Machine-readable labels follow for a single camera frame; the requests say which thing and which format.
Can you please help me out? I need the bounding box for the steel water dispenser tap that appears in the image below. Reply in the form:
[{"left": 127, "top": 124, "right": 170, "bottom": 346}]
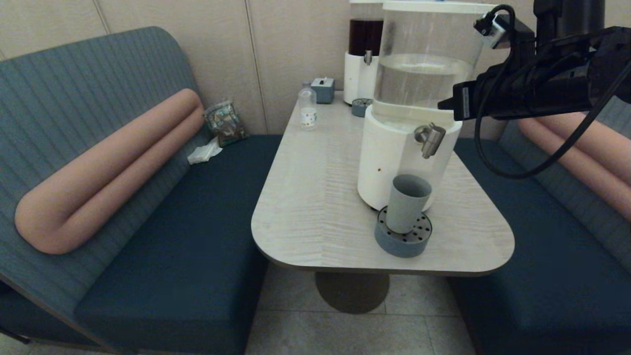
[{"left": 414, "top": 123, "right": 447, "bottom": 159}]

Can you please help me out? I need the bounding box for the grey plastic cup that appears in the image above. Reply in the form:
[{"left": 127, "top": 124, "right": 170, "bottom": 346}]
[{"left": 386, "top": 174, "right": 433, "bottom": 234}]

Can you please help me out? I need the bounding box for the clear water dispenser white base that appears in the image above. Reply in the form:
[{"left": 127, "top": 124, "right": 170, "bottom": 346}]
[{"left": 356, "top": 1, "right": 498, "bottom": 213}]

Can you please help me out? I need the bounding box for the pink bolster cushion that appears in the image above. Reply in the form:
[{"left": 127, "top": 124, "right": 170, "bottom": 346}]
[
  {"left": 14, "top": 89, "right": 205, "bottom": 255},
  {"left": 518, "top": 111, "right": 631, "bottom": 222}
]

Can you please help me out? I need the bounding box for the dark beverage dispenser white base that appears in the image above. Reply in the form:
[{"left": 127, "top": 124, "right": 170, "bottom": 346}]
[{"left": 343, "top": 0, "right": 385, "bottom": 106}]

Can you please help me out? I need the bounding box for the blue-grey tissue box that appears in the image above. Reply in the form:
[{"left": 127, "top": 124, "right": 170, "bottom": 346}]
[{"left": 311, "top": 76, "right": 335, "bottom": 104}]

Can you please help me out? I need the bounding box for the clear plastic bottle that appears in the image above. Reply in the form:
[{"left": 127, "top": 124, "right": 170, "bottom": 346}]
[{"left": 298, "top": 82, "right": 317, "bottom": 131}]

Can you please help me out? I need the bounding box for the large blue round drip tray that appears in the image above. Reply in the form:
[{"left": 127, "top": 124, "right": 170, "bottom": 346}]
[{"left": 374, "top": 205, "right": 433, "bottom": 258}]

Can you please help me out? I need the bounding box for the blue upholstered booth sofa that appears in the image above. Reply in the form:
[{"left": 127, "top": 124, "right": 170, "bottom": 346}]
[
  {"left": 0, "top": 26, "right": 284, "bottom": 355},
  {"left": 446, "top": 29, "right": 631, "bottom": 355}
]

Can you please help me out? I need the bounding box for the printed snack bag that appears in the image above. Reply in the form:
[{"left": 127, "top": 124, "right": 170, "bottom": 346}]
[{"left": 204, "top": 100, "right": 248, "bottom": 147}]

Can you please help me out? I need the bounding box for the crumpled white tissue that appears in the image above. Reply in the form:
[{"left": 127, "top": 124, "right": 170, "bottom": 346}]
[{"left": 186, "top": 137, "right": 223, "bottom": 165}]

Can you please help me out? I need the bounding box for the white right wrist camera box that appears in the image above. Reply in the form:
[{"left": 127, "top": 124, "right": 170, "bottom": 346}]
[{"left": 474, "top": 12, "right": 509, "bottom": 49}]

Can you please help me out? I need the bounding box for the long black arm cable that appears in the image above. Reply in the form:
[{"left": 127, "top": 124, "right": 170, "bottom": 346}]
[{"left": 474, "top": 62, "right": 631, "bottom": 179}]

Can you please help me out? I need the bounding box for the black camera cable loop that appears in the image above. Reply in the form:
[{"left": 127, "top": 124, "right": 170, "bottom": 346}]
[{"left": 486, "top": 4, "right": 517, "bottom": 35}]

